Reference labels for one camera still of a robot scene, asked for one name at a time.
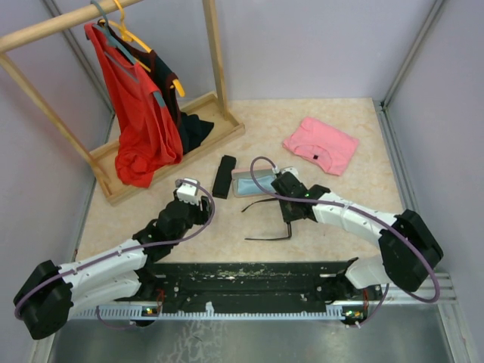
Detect pink glasses case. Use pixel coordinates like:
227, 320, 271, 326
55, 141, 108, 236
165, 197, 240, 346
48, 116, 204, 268
231, 167, 276, 197

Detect black sunglasses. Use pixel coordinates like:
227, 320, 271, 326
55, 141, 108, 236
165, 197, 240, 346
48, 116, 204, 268
240, 197, 293, 243

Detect black glasses case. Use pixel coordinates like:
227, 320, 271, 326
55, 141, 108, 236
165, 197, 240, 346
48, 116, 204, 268
212, 155, 237, 200

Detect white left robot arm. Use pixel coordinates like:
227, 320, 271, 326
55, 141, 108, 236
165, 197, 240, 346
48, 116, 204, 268
14, 197, 215, 340

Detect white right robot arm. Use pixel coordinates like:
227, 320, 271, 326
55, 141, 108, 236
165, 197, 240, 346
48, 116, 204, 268
271, 172, 444, 299

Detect pink folded t-shirt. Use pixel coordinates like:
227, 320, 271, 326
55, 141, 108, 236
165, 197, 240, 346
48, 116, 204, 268
282, 117, 359, 176

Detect red tank top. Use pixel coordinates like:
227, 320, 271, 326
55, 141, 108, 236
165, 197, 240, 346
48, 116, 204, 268
84, 23, 183, 188

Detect dark navy garment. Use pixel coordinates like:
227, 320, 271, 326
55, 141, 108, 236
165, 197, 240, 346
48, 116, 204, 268
125, 44, 214, 154

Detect wooden clothes rack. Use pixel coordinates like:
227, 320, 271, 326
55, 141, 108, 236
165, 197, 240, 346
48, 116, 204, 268
1, 1, 245, 205

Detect yellow clothes hanger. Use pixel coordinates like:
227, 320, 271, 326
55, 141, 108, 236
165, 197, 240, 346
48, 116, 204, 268
104, 0, 185, 98

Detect grey clothes hanger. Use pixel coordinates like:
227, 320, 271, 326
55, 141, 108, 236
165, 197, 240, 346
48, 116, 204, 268
90, 1, 166, 108

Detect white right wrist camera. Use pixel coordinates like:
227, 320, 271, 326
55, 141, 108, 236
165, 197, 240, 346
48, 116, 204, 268
280, 166, 299, 178

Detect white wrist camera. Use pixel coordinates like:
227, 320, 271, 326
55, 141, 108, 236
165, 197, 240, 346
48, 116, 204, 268
280, 166, 299, 178
175, 178, 200, 205

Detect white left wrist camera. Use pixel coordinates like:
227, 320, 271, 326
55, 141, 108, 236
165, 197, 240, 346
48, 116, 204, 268
175, 178, 200, 205

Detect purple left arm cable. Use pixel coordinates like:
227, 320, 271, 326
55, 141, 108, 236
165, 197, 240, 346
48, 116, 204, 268
14, 177, 216, 330

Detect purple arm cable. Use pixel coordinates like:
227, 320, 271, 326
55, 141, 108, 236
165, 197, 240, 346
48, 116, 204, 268
250, 157, 442, 328
14, 177, 216, 330

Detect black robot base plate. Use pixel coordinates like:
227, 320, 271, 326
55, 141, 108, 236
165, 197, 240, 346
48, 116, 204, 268
125, 262, 383, 325

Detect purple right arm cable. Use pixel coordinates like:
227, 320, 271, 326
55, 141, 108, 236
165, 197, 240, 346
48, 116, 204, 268
250, 157, 442, 328

